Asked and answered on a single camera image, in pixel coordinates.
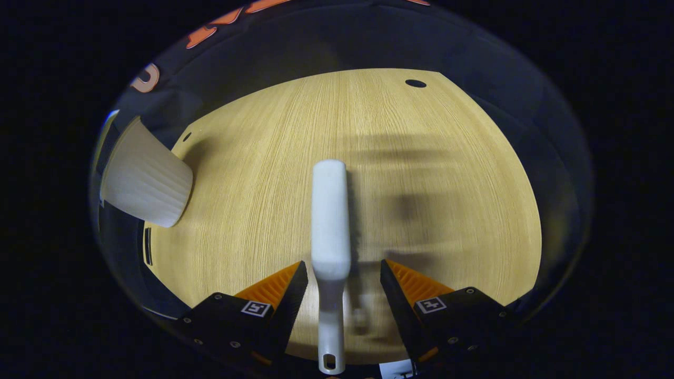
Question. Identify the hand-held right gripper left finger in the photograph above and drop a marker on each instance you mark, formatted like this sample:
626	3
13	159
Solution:
287	310

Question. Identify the small white broom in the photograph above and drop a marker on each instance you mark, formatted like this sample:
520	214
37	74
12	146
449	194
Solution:
330	221

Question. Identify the white ribbed garbage bin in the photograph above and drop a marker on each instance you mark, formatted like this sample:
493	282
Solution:
147	179

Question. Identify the wooden desktop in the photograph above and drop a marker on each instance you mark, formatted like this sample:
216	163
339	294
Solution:
421	131

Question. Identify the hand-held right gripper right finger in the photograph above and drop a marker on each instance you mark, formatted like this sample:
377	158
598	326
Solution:
400	310

